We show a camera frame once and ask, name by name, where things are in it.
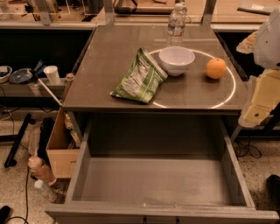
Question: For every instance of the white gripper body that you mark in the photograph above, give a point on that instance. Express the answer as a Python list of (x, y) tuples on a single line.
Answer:
[(268, 44)]

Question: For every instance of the brown sauce bottle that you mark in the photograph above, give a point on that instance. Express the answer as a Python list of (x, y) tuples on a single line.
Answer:
[(41, 170)]

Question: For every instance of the black shoe on floor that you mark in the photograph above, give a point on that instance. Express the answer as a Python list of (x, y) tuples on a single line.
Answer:
[(273, 185)]

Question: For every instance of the black pole on floor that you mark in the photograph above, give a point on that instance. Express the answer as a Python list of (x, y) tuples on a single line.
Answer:
[(10, 160)]

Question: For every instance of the small white bowl left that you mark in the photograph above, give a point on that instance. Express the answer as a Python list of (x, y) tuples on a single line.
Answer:
[(5, 72)]

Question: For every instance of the grey cabinet table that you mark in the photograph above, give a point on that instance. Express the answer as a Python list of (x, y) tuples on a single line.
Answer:
[(110, 54)]

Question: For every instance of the brown cardboard box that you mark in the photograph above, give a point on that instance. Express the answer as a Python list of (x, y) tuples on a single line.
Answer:
[(61, 149)]

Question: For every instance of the clear plastic water bottle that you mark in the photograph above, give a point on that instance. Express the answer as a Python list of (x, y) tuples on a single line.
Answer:
[(176, 25)]

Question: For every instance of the green jalapeno chip bag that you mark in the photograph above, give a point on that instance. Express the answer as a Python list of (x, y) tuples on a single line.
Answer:
[(142, 80)]

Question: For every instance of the orange fruit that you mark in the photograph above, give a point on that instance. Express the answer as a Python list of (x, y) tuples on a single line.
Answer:
[(216, 68)]

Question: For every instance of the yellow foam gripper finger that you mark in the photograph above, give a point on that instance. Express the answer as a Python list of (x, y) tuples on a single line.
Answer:
[(263, 97)]

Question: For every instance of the white paper cup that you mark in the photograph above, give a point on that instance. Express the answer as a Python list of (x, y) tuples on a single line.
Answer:
[(52, 74)]

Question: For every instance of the white ceramic bowl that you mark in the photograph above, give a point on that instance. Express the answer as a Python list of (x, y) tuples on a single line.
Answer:
[(175, 59)]

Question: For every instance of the dark round plate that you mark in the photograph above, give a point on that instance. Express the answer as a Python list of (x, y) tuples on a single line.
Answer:
[(21, 76)]

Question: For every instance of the grey open top drawer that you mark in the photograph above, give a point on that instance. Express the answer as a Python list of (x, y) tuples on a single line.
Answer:
[(157, 169)]

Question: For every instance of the white stick tool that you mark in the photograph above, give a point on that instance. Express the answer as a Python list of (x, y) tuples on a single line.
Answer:
[(49, 91)]

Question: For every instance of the white plastic bottle floor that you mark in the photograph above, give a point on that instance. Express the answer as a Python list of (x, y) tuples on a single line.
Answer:
[(45, 190)]

